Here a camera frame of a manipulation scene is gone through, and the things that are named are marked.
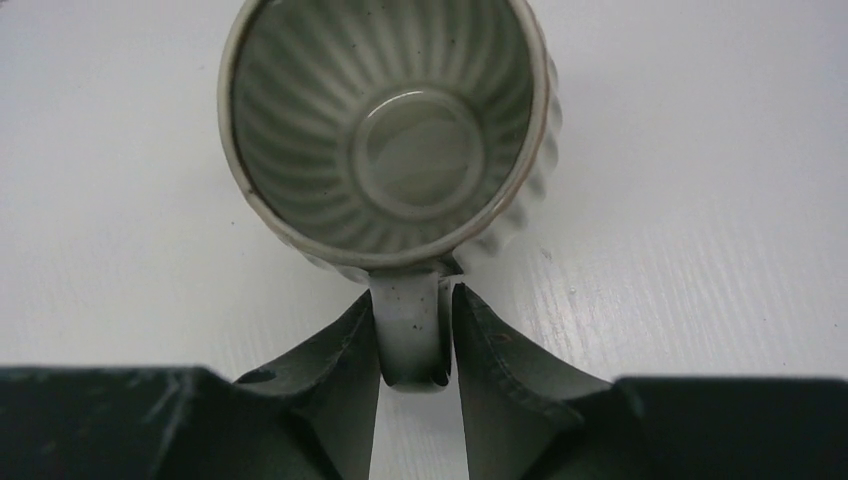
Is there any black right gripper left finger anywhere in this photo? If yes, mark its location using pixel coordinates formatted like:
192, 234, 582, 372
1, 295, 380, 479

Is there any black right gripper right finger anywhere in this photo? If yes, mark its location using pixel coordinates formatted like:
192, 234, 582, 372
453, 285, 847, 479

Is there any grey ribbed mug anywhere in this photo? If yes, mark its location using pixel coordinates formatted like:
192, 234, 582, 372
217, 1, 563, 392

